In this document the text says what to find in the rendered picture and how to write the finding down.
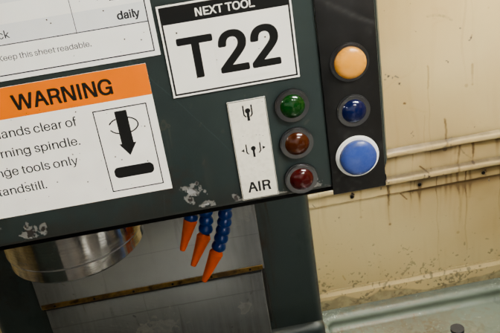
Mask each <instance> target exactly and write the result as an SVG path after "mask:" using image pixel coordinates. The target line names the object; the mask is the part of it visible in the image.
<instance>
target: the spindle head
mask: <svg viewBox="0 0 500 333"><path fill-rule="evenodd" d="M184 1H193V0H150V5H151V9H152V13H153V19H154V23H155V27H156V34H157V37H158V44H159V48H160V52H161V55H156V56H148V57H143V58H138V59H131V60H126V61H121V62H113V63H108V64H104V65H96V66H91V67H86V68H78V69H73V70H69V71H61V72H56V73H51V74H43V75H38V76H34V77H26V78H21V79H16V80H8V81H3V82H0V88H2V87H7V86H12V85H20V84H25V83H32V82H37V81H42V80H50V79H55V78H60V77H67V76H72V75H77V74H85V73H90V72H94V71H102V70H107V69H112V68H120V67H124V66H129V65H137V64H142V63H146V67H147V73H148V77H149V81H150V87H151V91H152V95H153V101H154V104H155V108H156V114H157V118H158V124H159V128H160V132H161V138H162V142H163V146H164V152H165V155H166V159H167V165H168V169H169V173H170V180H171V183H172V187H173V188H170V189H166V190H158V191H154V192H149V193H142V194H137V195H130V196H125V197H121V198H114V199H109V200H104V201H96V202H92V203H88V204H80V205H76V206H71V207H64V208H60V209H55V210H47V211H42V212H38V213H31V214H26V215H22V216H14V217H10V218H5V219H0V250H7V249H12V248H19V247H24V246H28V245H35V244H40V243H44V242H52V241H56V240H61V239H68V238H73V237H77V236H85V235H89V234H93V233H101V232H105V231H110V230H117V229H121V228H126V227H134V226H138V225H143V224H149V223H154V222H162V221H166V220H171V219H178V218H182V217H187V216H195V215H199V214H203V213H210V212H215V211H219V210H227V209H231V208H235V207H243V206H248V205H252V204H259V203H264V202H268V201H276V200H280V199H285V198H292V197H296V196H301V195H309V194H313V193H320V192H325V191H329V190H333V182H332V175H331V168H330V154H329V146H328V139H327V125H326V117H325V110H324V96H323V89H322V81H321V68H320V60H319V53H318V40H317V33H316V26H315V12H314V4H313V0H291V2H292V15H293V21H294V28H295V40H296V46H297V53H298V65H299V71H300V76H299V77H294V78H289V79H285V80H277V81H272V82H267V83H260V84H255V85H247V86H243V87H238V88H230V89H226V90H221V91H212V92H208V93H204V94H195V95H190V96H186V97H178V98H173V91H172V87H171V83H170V76H169V72H168V68H167V62H166V58H165V54H164V47H163V43H162V39H161V32H160V28H159V24H158V18H157V14H156V7H157V6H162V5H166V4H175V3H179V2H184ZM374 11H375V23H376V45H377V56H378V68H379V90H380V102H381V113H382V136H383V147H384V159H385V165H386V162H387V148H386V136H385V113H384V101H383V89H382V66H381V54H380V43H379V20H378V8H377V0H374ZM291 88H295V89H298V90H301V91H302V92H304V93H305V94H306V96H307V98H308V100H309V103H310V107H309V110H308V112H307V114H306V115H305V116H304V117H303V118H302V119H300V120H299V121H296V122H286V121H284V120H282V119H280V118H279V117H278V115H277V113H276V111H275V101H276V99H277V97H278V95H279V94H280V93H281V92H283V91H285V90H287V89H291ZM263 96H265V99H266V109H267V114H268V120H269V130H270V135H271V141H272V151H273V156H274V162H275V171H276V177H277V183H278V192H279V194H277V195H269V196H265V197H260V198H253V199H249V200H245V201H244V200H243V196H242V191H241V186H240V178H239V173H238V168H237V160H236V155H235V151H234V143H233V138H232V133H231V125H230V120H229V116H228V107H227V103H229V102H234V101H238V100H246V99H251V98H256V97H263ZM296 126H300V127H303V128H305V129H307V130H308V131H309V132H310V133H311V135H312V137H313V147H312V150H311V151H310V153H309V154H308V155H306V156H304V157H302V158H297V159H294V158H289V157H287V156H286V155H285V154H283V152H282V150H281V146H280V140H281V136H282V135H283V133H284V132H285V131H286V130H287V129H290V128H292V127H296ZM298 163H306V164H310V165H311V166H313V167H314V168H315V171H316V172H317V175H318V180H317V183H316V185H315V186H314V187H313V188H312V189H311V190H310V191H309V192H306V193H294V192H292V191H291V190H289V189H288V187H287V186H286V183H285V174H286V172H287V170H288V169H289V168H290V167H291V166H293V165H294V164H298Z"/></svg>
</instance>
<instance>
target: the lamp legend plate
mask: <svg viewBox="0 0 500 333"><path fill-rule="evenodd" d="M227 107H228V116H229V120H230V125H231V133H232V138H233V143H234V151H235V155H236V160H237V168H238V173H239V178H240V186H241V191H242V196H243V200H244V201H245V200H249V199H253V198H260V197H265V196H269V195H277V194H279V192H278V183H277V177H276V171H275V162H274V156H273V151H272V141H271V135H270V130H269V120H268V114H267V109H266V99H265V96H263V97H256V98H251V99H246V100H238V101H234V102H229V103H227Z"/></svg>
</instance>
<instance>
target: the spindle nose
mask: <svg viewBox="0 0 500 333"><path fill-rule="evenodd" d="M143 232H144V228H143V225H138V226H134V227H126V228H121V229H117V230H110V231H105V232H101V233H93V234H89V235H85V236H77V237H73V238H68V239H61V240H56V241H52V242H44V243H40V244H35V245H28V246H24V247H19V248H12V249H7V250H4V253H5V256H6V258H7V260H8V262H9V263H10V264H11V267H12V269H13V271H14V272H15V274H17V275H18V276H19V277H21V278H22V279H26V280H29V281H32V282H39V283H62V282H71V281H75V280H78V279H83V278H86V277H90V276H92V275H95V274H98V273H100V272H101V271H105V270H106V269H108V268H110V267H112V266H113V265H115V264H117V263H118V262H120V261H121V260H122V259H124V258H125V257H126V256H127V255H129V254H130V253H131V252H132V251H133V249H134V248H135V247H136V246H137V244H138V243H139V242H140V240H141V237H142V236H143Z"/></svg>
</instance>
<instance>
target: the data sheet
mask: <svg viewBox="0 0 500 333"><path fill-rule="evenodd" d="M156 55H161V52H160V48H159V44H158V37H157V34H156V27H155V23H154V19H153V13H152V9H151V5H150V0H0V82H3V81H8V80H16V79H21V78H26V77H34V76H38V75H43V74H51V73H56V72H61V71H69V70H73V69H78V68H86V67H91V66H96V65H104V64H108V63H113V62H121V61H126V60H131V59H138V58H143V57H148V56H156Z"/></svg>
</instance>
